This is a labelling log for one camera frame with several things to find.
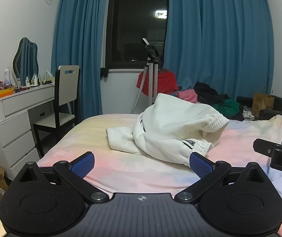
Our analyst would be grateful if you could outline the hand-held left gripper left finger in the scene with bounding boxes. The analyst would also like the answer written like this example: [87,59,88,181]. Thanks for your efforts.
[14,151,109,204]

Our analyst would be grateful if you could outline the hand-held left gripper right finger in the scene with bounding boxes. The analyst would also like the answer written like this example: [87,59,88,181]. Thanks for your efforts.
[174,152,271,203]

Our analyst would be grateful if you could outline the white sweatpants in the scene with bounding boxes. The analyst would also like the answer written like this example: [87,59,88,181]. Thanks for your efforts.
[106,93,230,166]

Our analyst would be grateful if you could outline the pastel bed blanket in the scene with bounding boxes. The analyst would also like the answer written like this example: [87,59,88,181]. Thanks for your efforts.
[0,114,282,237]

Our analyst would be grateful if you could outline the white black patterned cloth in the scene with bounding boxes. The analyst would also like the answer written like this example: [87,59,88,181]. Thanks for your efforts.
[241,106,255,119]

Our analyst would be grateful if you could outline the brown paper bag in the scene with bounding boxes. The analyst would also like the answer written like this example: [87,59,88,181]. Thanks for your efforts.
[251,92,275,118]

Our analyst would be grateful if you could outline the green garment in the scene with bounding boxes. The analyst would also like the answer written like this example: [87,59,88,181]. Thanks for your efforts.
[214,99,240,115]

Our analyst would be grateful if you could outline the pink garment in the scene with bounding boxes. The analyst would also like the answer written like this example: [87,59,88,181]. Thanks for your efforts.
[173,89,198,103]

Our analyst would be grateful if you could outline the black garment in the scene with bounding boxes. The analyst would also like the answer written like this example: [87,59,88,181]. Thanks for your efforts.
[194,82,230,104]

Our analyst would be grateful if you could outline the white vanity desk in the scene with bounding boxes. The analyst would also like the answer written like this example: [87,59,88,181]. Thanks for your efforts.
[0,83,56,181]

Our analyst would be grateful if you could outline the white black chair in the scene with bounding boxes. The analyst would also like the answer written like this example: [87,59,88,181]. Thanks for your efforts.
[33,65,81,157]

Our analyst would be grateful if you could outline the red garment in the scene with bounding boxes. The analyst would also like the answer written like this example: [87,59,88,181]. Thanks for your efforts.
[136,70,179,95]

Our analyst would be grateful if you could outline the row of cosmetic bottles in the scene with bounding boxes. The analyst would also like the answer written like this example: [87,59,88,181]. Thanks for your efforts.
[15,69,56,88]

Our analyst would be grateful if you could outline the garment steamer stand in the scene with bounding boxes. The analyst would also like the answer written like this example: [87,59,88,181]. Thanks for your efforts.
[131,38,161,114]

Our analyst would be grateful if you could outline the white spray bottle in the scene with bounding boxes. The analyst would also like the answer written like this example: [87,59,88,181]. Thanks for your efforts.
[4,66,11,86]

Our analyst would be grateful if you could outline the wavy vanity mirror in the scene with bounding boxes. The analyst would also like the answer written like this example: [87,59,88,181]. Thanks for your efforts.
[12,38,40,86]

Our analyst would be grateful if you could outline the blue curtain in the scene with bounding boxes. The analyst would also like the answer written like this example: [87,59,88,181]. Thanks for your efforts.
[163,0,275,99]
[51,0,110,122]

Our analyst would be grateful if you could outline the dark window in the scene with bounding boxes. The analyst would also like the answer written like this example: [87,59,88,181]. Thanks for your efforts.
[105,0,169,71]

